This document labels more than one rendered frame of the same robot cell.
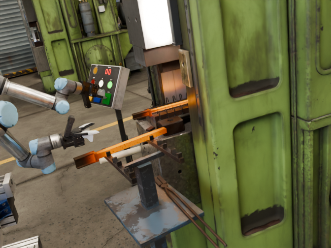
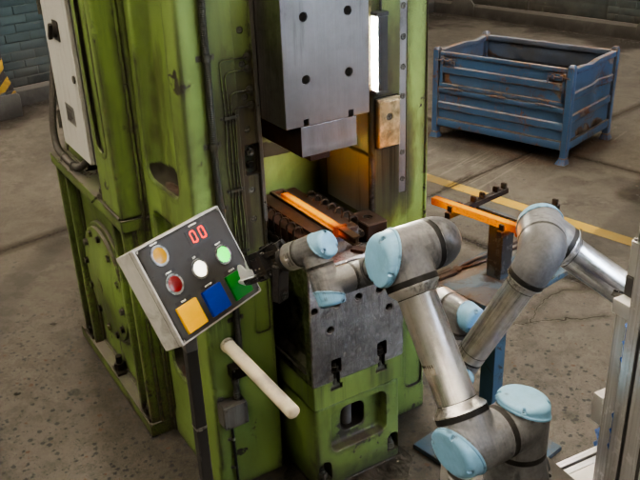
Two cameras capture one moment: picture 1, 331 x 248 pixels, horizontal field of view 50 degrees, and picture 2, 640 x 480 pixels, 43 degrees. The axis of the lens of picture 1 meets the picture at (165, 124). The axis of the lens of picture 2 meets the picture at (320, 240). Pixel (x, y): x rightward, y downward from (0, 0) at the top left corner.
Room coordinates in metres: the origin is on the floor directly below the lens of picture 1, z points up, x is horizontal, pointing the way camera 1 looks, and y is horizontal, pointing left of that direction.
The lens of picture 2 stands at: (2.49, 2.37, 2.10)
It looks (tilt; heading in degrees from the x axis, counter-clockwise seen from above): 26 degrees down; 256
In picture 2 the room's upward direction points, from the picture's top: 2 degrees counter-clockwise
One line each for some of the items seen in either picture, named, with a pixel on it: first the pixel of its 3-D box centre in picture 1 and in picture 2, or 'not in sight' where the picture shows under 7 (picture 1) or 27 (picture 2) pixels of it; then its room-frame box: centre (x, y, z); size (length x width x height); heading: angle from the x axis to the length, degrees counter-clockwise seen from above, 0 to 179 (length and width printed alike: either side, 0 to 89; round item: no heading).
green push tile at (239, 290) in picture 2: (107, 99); (238, 284); (2.24, 0.35, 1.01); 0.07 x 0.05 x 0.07; 42
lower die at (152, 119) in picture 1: (183, 108); (300, 221); (1.95, -0.12, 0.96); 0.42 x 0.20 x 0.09; 107
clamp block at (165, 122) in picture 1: (171, 125); (368, 225); (1.74, -0.03, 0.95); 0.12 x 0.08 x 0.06; 107
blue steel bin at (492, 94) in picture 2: not in sight; (521, 92); (-0.52, -3.22, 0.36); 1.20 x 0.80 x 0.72; 123
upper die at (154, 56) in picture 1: (174, 47); (294, 120); (1.95, -0.12, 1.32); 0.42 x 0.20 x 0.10; 107
